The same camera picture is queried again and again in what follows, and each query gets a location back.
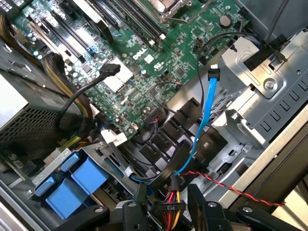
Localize hard drive in blue caddy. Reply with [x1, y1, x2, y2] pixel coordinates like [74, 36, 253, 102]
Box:
[31, 144, 154, 217]

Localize green Dell motherboard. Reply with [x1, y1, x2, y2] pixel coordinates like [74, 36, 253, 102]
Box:
[9, 0, 251, 140]

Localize light blue SATA wire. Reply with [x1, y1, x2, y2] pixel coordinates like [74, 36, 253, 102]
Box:
[173, 64, 221, 178]

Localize CPU socket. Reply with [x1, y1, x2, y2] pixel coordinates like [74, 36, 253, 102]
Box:
[141, 0, 200, 25]

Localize yellow black sleeved wire bundle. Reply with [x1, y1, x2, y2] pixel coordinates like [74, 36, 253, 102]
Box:
[42, 52, 94, 121]

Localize silver chipset heatsink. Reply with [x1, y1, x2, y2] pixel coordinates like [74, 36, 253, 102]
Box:
[103, 64, 134, 93]

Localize grey power supply unit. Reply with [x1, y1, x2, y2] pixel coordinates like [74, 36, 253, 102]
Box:
[0, 72, 85, 150]

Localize red black twisted wire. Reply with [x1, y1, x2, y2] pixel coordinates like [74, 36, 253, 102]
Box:
[180, 170, 286, 207]

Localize white wire label tags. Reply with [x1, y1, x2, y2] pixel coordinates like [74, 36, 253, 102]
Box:
[91, 103, 128, 147]

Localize open grey PC case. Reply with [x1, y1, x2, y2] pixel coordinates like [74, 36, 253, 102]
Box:
[0, 0, 308, 231]

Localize black wire with flat plug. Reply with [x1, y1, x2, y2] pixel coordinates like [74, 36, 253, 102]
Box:
[57, 63, 121, 132]

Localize black graphics card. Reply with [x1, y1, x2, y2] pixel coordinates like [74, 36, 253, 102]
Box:
[72, 0, 115, 44]

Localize black optical drive wire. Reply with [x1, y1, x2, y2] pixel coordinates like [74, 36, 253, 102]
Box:
[264, 0, 289, 41]

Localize round coin cell battery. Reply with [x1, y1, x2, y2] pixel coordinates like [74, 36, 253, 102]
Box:
[218, 14, 232, 27]

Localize grey optical drive cage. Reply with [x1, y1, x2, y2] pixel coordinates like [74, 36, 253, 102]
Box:
[211, 28, 308, 154]

